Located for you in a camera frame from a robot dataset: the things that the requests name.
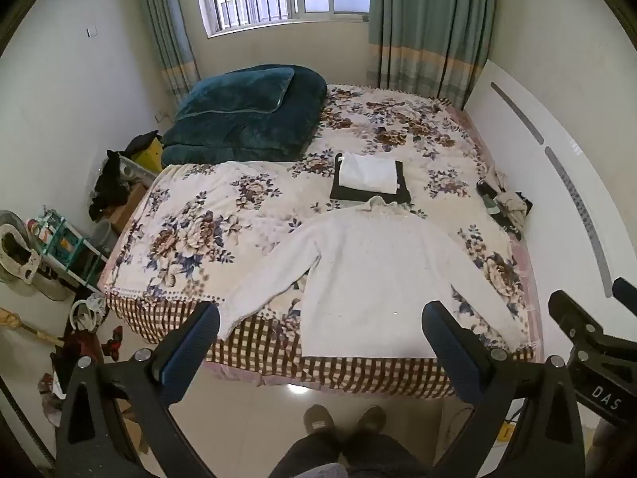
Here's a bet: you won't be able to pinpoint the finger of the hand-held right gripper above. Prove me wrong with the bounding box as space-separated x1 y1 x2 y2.
547 289 607 350
612 277 637 306

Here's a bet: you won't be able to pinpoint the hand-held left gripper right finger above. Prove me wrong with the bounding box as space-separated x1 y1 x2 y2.
420 301 586 478

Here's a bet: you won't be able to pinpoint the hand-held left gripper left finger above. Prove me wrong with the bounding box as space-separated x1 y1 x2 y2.
55 301 222 478

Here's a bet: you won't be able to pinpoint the white knit sweater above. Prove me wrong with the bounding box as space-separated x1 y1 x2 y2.
217 196 522 359

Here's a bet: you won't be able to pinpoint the pile of small clothes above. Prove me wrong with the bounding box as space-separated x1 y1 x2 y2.
476 164 534 241

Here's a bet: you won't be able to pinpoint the brown checked bed sheet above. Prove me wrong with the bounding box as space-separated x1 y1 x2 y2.
106 293 536 400

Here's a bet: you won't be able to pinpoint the person's right shoe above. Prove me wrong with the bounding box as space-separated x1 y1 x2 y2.
355 405 388 435

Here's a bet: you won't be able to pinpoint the person's shoe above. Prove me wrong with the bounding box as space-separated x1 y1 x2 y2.
304 404 340 437
355 405 388 435

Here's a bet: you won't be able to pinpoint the floral bed blanket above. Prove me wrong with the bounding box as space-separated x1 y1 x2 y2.
97 84 544 365

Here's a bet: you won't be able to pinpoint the person's left shoe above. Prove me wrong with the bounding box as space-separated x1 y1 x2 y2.
304 404 340 437

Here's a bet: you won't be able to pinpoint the person's dark trousers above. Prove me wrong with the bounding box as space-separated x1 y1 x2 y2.
268 431 431 478

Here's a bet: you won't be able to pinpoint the grey plastic bin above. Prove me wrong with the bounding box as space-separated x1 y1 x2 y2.
92 220 114 259

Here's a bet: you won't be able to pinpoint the white headboard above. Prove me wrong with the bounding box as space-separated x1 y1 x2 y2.
463 59 637 339

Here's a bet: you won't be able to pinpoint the cardboard box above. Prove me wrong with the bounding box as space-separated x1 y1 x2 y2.
104 183 150 234

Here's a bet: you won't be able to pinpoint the teal storage rack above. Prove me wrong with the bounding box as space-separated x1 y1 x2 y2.
27 205 109 296

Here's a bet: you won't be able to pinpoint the black clothing heap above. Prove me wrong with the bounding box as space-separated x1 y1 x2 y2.
88 150 136 222

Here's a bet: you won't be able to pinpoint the folded black cloth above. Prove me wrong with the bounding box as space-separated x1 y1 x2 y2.
329 153 413 205

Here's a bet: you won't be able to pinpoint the folded white cloth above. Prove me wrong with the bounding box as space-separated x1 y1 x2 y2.
340 153 400 194

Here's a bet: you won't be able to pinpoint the yellow box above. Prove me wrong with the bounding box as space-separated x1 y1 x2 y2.
133 138 164 175

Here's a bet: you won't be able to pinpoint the white potty seat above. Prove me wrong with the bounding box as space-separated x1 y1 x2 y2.
0 210 41 284

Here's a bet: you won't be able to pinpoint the teal folded quilt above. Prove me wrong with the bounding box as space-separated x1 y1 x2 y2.
160 65 328 165

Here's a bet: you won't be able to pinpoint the teal pillow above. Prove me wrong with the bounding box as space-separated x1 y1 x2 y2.
174 67 296 121

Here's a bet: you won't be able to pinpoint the green striped curtain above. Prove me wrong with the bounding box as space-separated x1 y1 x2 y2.
133 0 202 110
367 0 498 111

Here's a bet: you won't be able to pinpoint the wooden broom handle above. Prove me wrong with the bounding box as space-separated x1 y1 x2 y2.
0 306 66 348

